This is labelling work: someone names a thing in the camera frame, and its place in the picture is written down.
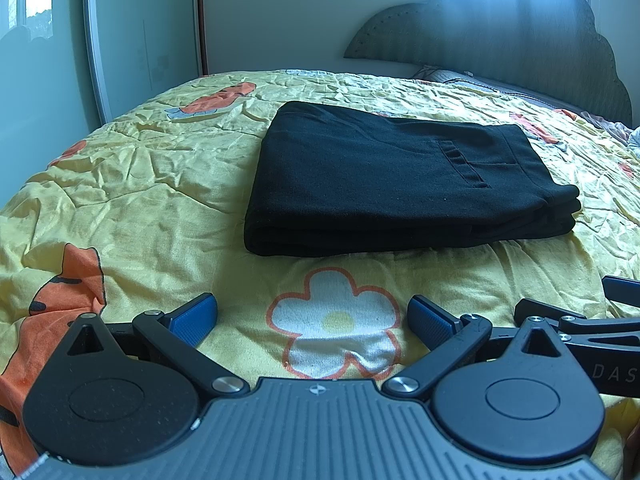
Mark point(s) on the pink crumpled cloth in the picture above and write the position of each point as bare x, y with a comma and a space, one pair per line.
602, 121

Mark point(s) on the glass wardrobe sliding door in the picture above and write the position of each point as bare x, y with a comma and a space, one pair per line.
140, 35

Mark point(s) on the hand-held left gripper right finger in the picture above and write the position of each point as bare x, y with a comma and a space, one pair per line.
430, 322

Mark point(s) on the dark grey padded headboard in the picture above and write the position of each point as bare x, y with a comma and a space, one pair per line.
500, 30

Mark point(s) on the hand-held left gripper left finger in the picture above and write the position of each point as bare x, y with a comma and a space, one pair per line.
195, 317

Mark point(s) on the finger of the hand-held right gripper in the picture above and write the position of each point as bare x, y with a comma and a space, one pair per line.
550, 312
622, 290

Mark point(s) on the patterned pillow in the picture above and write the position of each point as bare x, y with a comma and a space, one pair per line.
480, 82

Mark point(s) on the black pants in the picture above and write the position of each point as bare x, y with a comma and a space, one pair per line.
390, 185

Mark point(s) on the yellow floral blanket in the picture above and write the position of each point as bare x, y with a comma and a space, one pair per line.
150, 185

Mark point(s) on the light floral crumpled cloth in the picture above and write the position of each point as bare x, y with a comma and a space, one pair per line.
634, 137

